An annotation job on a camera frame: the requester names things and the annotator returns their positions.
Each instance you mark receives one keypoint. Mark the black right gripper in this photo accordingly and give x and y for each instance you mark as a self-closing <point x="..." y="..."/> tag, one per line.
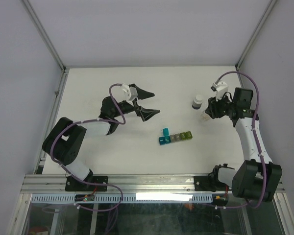
<point x="212" y="108"/>

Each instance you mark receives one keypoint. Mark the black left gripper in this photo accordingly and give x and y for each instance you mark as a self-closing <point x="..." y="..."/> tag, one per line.
<point x="145" y="113"/>

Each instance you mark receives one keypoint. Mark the white pill bottle blue label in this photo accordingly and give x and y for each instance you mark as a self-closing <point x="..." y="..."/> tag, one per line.
<point x="197" y="102"/>

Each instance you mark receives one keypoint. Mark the multicolour weekly pill organizer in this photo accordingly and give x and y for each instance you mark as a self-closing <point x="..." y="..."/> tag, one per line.
<point x="168" y="137"/>

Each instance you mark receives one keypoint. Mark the clear pill bottle with capsules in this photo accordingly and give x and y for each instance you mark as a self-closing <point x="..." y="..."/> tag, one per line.
<point x="204" y="116"/>

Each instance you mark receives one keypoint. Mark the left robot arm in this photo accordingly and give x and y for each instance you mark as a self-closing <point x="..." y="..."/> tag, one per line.
<point x="64" y="141"/>

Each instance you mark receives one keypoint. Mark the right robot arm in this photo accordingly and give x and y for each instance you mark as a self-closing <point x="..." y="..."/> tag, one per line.
<point x="258" y="177"/>

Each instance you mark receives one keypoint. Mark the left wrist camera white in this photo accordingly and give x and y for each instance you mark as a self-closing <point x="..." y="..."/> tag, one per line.
<point x="130" y="92"/>

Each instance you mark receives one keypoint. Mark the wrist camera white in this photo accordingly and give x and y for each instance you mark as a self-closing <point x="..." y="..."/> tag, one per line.
<point x="130" y="92"/>
<point x="220" y="88"/>

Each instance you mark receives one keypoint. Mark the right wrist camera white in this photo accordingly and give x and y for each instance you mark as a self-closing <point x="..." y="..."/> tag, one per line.
<point x="220" y="88"/>

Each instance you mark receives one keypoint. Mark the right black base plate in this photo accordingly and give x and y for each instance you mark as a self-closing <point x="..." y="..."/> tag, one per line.
<point x="207" y="183"/>

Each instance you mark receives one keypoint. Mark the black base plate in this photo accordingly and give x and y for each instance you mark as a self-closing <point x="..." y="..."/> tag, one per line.
<point x="207" y="183"/>
<point x="91" y="183"/>

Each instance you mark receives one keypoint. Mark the right aluminium frame post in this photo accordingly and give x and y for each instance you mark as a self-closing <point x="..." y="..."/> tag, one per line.
<point x="262" y="21"/>

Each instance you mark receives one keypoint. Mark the aluminium frame post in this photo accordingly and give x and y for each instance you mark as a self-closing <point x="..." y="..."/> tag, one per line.
<point x="43" y="34"/>
<point x="262" y="21"/>

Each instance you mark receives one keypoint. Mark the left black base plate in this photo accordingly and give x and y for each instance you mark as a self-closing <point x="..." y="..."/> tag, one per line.
<point x="91" y="183"/>

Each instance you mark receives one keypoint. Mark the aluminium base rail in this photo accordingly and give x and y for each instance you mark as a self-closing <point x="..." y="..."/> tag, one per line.
<point x="128" y="183"/>

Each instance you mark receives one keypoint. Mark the grey slotted cable duct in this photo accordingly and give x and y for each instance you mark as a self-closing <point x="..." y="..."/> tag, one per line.
<point x="70" y="198"/>

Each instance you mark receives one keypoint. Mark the left aluminium frame post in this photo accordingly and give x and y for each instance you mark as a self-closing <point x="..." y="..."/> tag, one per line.
<point x="43" y="34"/>

